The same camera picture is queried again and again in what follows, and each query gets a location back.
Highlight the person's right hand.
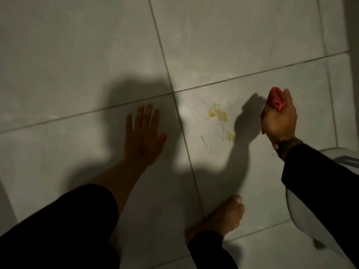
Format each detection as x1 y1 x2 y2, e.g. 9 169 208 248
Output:
260 88 298 150

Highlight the person's left hand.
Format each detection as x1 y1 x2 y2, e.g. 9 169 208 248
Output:
123 103 168 167

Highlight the pink cleaning cloth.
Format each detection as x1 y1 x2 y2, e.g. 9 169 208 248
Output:
261 87 285 135

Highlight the person's right forearm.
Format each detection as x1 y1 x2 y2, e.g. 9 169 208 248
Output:
281 143 359 268

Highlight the person's left forearm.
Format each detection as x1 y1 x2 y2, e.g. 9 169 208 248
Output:
87 159 149 219

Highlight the yellow and blue floor scribble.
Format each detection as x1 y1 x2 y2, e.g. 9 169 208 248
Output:
200 102 237 155

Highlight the person's bare right foot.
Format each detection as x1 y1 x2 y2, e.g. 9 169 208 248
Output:
185 195 245 245

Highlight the white toilet bowl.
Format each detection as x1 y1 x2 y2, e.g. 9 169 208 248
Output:
286 147 359 262

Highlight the person's black right trouser leg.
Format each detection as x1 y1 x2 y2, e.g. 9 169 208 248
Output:
187 230 239 269

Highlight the dark wrist bracelet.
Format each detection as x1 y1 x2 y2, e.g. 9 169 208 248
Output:
274 137 304 162

